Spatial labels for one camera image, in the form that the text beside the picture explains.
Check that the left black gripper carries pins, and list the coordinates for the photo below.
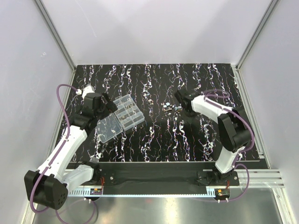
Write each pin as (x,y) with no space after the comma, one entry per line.
(109,105)

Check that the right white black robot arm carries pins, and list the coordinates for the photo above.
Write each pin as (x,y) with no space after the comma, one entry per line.
(235,131)

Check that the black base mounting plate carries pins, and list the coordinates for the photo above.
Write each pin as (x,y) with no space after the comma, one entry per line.
(116,173)

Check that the left aluminium frame post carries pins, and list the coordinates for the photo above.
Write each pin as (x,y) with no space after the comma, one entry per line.
(51,27)

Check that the pile of screws and nuts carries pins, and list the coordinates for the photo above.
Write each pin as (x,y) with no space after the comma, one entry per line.
(168,107)

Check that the right aluminium frame post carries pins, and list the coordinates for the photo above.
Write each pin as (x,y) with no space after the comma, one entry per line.
(266,16)

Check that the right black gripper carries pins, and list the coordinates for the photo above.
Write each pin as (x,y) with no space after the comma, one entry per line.
(181,100)

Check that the aluminium frame post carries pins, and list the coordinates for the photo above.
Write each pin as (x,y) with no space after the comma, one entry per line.
(266,16)
(51,27)

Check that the clear plastic compartment box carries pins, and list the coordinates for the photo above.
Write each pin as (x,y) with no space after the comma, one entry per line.
(125,118)

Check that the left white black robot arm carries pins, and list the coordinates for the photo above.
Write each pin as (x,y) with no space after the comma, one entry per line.
(49,185)

